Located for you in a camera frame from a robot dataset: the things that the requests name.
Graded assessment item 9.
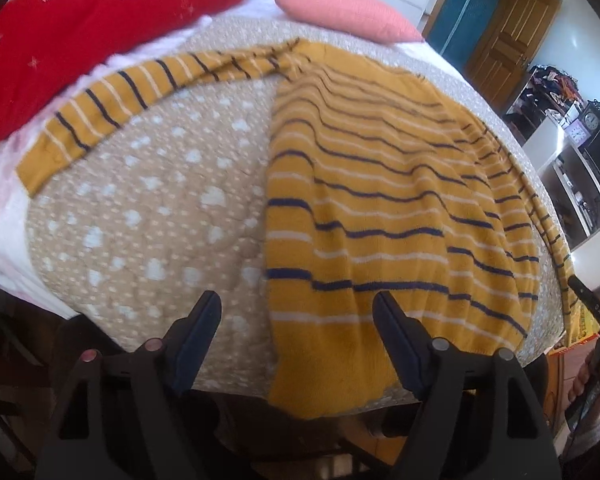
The clothes-filled shoe rack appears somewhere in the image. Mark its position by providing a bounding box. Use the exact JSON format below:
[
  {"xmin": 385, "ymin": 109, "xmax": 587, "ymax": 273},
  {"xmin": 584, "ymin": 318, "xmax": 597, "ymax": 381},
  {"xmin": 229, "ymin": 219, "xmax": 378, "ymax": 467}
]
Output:
[{"xmin": 503, "ymin": 65, "xmax": 585, "ymax": 139}]

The pink knit pillow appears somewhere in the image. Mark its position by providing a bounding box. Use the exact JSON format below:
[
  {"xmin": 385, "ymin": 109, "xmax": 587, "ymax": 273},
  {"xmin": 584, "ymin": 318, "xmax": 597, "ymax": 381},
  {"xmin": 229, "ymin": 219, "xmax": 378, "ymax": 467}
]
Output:
[{"xmin": 275, "ymin": 0, "xmax": 424, "ymax": 44}]

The brown wooden door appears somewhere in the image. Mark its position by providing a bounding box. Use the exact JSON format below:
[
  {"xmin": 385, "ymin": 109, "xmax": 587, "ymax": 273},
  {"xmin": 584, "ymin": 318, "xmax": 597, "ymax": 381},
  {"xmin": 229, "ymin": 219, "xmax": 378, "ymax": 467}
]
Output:
[{"xmin": 465, "ymin": 0, "xmax": 562, "ymax": 112}]

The teal curtain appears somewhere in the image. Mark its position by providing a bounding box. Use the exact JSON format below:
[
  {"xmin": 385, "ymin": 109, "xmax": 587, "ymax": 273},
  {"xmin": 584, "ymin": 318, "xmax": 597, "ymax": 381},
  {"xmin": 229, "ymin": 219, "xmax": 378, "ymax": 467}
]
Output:
[{"xmin": 427, "ymin": 0, "xmax": 500, "ymax": 73}]

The beige heart-patterned quilt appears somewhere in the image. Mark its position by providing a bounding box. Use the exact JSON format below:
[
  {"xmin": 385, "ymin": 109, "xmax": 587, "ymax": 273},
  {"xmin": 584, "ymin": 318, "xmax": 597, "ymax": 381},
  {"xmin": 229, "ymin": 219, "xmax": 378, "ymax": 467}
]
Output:
[{"xmin": 24, "ymin": 13, "xmax": 581, "ymax": 401}]

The pink square clock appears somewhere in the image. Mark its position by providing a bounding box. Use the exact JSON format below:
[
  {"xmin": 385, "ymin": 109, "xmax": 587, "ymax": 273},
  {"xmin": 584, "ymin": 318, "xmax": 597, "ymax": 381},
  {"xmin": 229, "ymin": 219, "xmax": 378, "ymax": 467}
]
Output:
[{"xmin": 565, "ymin": 119, "xmax": 591, "ymax": 148}]

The white TV cabinet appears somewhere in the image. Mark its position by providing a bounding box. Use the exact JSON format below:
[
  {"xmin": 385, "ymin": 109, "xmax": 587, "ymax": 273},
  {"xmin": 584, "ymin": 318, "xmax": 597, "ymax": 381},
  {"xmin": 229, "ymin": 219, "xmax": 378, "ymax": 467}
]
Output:
[{"xmin": 522, "ymin": 117, "xmax": 600, "ymax": 296}]

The dark wooden mantel clock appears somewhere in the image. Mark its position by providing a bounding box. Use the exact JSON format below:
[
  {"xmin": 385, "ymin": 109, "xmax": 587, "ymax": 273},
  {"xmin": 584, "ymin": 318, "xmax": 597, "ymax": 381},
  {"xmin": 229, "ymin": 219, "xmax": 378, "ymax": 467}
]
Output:
[{"xmin": 579, "ymin": 100, "xmax": 600, "ymax": 136}]

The person's right hand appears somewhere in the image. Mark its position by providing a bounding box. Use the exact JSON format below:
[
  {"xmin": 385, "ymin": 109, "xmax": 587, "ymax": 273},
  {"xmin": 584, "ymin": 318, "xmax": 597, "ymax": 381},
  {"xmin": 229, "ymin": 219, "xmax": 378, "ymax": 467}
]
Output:
[{"xmin": 562, "ymin": 339, "xmax": 600, "ymax": 479}]

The yellow striped knit sweater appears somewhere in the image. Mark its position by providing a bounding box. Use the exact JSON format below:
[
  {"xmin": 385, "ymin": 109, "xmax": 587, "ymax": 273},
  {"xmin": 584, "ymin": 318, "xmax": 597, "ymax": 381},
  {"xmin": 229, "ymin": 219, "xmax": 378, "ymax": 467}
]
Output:
[{"xmin": 14, "ymin": 37, "xmax": 586, "ymax": 421}]

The red embroidered pillow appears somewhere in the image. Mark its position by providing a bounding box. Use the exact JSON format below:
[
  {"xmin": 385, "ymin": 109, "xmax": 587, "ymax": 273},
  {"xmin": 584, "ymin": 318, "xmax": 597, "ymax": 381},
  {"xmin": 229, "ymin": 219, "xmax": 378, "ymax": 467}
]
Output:
[{"xmin": 0, "ymin": 0, "xmax": 242, "ymax": 142}]

